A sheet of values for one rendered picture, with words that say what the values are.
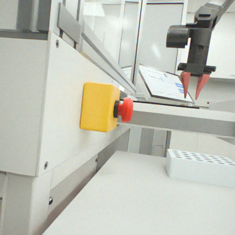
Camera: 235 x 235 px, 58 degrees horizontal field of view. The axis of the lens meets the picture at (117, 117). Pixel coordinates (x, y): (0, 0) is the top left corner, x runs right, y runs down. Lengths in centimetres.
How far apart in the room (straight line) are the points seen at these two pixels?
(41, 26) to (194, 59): 51
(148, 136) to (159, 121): 105
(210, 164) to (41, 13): 35
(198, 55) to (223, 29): 398
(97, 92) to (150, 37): 217
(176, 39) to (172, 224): 54
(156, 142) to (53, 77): 141
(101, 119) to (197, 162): 20
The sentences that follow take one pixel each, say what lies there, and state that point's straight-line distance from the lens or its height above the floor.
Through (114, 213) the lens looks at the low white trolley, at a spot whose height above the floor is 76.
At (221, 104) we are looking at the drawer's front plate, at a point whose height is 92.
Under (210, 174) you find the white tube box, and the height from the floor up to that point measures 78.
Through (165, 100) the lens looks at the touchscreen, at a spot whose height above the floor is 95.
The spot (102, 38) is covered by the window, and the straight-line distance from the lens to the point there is 47.
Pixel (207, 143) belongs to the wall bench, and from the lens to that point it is 369.
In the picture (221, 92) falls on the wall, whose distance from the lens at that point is 440.
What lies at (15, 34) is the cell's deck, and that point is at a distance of 26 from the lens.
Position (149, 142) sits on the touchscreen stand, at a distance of 157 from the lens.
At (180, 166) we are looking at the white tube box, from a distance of 41.
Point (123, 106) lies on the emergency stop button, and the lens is 32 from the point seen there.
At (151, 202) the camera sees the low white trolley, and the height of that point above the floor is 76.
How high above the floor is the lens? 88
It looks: 3 degrees down
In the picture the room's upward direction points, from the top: 6 degrees clockwise
